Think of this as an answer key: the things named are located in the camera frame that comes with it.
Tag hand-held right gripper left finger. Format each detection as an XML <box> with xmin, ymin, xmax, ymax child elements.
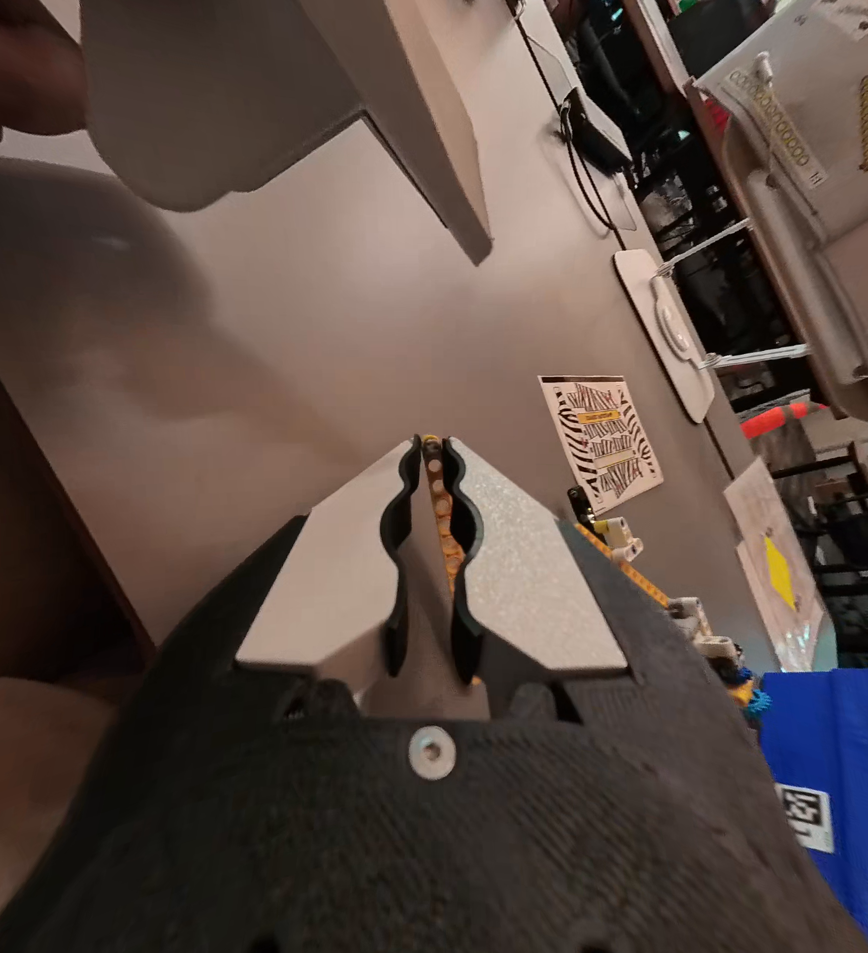
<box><xmin>235</xmin><ymin>438</ymin><xmax>421</xmax><ymax>714</ymax></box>

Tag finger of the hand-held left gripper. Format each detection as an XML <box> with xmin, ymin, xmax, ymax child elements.
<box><xmin>78</xmin><ymin>0</ymin><xmax>496</xmax><ymax>267</ymax></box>

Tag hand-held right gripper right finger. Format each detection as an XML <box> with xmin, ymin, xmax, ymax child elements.
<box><xmin>440</xmin><ymin>436</ymin><xmax>630</xmax><ymax>721</ymax></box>

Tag yellow lego beam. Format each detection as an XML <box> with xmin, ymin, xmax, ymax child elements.
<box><xmin>413</xmin><ymin>433</ymin><xmax>481</xmax><ymax>686</ymax></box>

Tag partly built lego model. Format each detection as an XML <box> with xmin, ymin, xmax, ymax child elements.
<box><xmin>566</xmin><ymin>484</ymin><xmax>771</xmax><ymax>727</ymax></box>

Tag person's left hand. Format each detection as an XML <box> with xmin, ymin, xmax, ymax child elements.
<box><xmin>0</xmin><ymin>0</ymin><xmax>88</xmax><ymax>153</ymax></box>

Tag zebra striped sticker sheet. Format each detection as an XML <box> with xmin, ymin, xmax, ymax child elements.
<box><xmin>538</xmin><ymin>374</ymin><xmax>666</xmax><ymax>516</ymax></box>

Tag white sheet with yellow print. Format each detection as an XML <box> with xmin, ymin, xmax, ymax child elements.
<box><xmin>724</xmin><ymin>458</ymin><xmax>829</xmax><ymax>671</ymax></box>

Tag white booklet stand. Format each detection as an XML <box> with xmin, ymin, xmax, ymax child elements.
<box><xmin>612</xmin><ymin>218</ymin><xmax>810</xmax><ymax>423</ymax></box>

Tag blue plastic bin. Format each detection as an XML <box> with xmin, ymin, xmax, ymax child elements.
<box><xmin>760</xmin><ymin>665</ymin><xmax>868</xmax><ymax>953</ymax></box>

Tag small black device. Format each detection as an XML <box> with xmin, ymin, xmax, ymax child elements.
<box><xmin>559</xmin><ymin>85</ymin><xmax>634</xmax><ymax>171</ymax></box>

